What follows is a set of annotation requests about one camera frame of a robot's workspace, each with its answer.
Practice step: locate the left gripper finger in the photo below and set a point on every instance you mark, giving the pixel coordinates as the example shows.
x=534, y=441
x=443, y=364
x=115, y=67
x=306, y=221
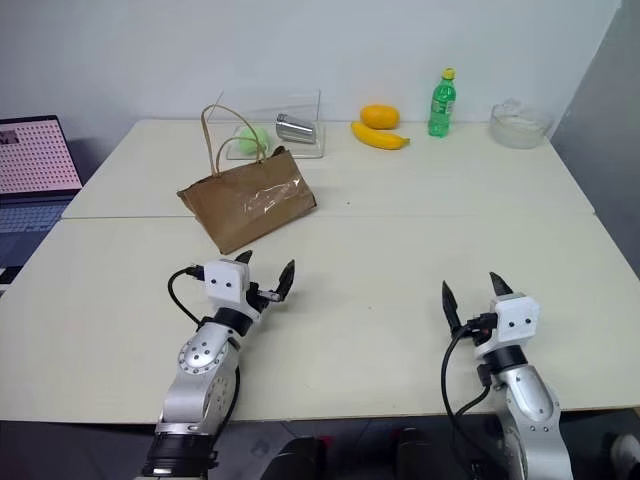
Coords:
x=285, y=282
x=245, y=257

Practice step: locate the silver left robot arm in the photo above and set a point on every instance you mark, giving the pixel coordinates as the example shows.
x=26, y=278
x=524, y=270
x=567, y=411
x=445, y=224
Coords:
x=197, y=357

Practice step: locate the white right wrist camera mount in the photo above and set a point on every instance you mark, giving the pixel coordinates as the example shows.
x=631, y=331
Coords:
x=515, y=320

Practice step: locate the open laptop computer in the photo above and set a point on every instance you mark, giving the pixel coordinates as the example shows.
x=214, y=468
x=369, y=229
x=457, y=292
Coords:
x=35, y=160

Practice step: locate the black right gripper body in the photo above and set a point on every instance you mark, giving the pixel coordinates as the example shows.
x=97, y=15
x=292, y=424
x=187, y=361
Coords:
x=479, y=337

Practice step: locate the green plastic soda bottle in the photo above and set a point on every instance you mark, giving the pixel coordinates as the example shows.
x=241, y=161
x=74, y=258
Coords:
x=443, y=107

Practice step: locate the brown paper bag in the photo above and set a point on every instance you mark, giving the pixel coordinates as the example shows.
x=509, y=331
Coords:
x=250, y=205

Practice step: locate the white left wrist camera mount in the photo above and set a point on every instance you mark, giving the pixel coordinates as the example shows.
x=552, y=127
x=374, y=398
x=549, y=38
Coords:
x=225, y=285

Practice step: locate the yellow banana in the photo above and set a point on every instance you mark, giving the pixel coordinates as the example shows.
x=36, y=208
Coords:
x=377, y=137

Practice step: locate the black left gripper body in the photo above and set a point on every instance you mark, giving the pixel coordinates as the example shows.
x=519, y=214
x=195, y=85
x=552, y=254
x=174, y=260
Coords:
x=259, y=296

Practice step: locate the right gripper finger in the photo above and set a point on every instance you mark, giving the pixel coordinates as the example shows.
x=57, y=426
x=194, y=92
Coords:
x=451, y=310
x=500, y=286

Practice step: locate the white shoe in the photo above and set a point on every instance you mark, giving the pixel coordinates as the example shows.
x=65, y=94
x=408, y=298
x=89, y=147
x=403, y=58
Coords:
x=627, y=457

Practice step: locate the silver metal cup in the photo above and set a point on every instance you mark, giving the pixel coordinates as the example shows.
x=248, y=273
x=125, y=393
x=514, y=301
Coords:
x=295, y=129

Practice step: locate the clear plastic box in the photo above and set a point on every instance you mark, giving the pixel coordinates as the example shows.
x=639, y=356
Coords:
x=305, y=107

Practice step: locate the orange mango fruit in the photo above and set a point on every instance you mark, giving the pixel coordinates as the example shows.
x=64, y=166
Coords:
x=380, y=116

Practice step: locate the green round ball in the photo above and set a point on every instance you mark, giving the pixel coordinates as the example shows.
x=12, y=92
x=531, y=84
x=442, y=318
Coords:
x=250, y=140

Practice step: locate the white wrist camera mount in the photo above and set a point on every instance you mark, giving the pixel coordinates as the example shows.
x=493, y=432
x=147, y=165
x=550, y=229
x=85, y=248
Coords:
x=225, y=285
x=515, y=320

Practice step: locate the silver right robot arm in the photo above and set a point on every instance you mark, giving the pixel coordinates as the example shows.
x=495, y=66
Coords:
x=532, y=405

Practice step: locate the dark rounded shape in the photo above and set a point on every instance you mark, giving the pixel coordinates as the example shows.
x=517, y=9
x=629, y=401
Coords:
x=420, y=455
x=297, y=460

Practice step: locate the clear round plastic container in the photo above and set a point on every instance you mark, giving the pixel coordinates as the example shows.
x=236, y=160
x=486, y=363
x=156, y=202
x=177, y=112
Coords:
x=520, y=125

